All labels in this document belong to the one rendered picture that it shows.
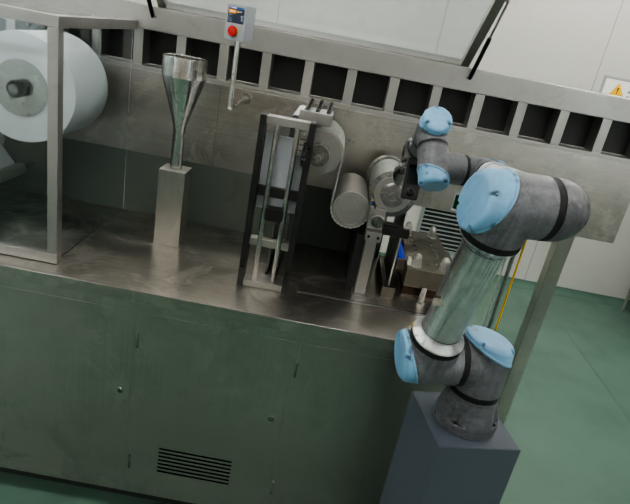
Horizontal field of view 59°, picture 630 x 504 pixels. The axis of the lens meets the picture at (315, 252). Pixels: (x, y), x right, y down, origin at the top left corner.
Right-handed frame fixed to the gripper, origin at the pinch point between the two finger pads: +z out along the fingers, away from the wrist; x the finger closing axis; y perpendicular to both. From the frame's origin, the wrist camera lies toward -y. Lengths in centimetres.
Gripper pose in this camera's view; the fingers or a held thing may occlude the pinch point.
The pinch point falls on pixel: (404, 186)
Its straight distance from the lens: 169.1
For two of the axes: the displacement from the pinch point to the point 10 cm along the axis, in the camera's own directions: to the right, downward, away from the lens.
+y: 1.8, -9.3, 3.1
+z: -0.7, 3.1, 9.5
